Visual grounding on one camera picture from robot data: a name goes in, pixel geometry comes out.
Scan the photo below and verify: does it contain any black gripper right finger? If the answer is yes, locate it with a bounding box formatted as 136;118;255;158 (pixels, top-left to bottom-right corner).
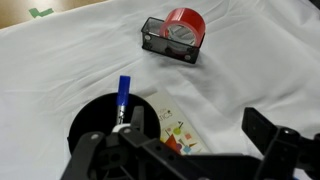
241;106;320;180

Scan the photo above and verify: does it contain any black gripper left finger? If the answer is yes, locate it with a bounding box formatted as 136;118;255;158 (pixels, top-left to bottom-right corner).
59;105;188;180

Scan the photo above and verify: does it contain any book with colourful cover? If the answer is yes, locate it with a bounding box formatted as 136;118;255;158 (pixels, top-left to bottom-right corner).
143;87;214;156

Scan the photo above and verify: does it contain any black cup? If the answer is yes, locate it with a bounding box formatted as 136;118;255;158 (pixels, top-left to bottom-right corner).
66;92;162;161

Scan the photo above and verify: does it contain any blue marker pen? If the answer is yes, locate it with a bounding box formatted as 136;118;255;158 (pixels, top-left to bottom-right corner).
114;75;132;126

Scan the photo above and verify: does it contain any white table cloth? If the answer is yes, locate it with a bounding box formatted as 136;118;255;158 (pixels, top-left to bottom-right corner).
0;0;320;180

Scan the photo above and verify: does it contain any black tape dispenser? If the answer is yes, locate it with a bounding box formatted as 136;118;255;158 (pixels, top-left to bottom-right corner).
140;16;205;65

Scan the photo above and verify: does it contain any red tape roll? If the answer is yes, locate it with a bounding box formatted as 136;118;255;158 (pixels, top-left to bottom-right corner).
159;7;207;56

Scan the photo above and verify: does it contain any green tape mark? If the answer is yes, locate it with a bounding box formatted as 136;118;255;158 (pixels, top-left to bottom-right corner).
28;7;55;19

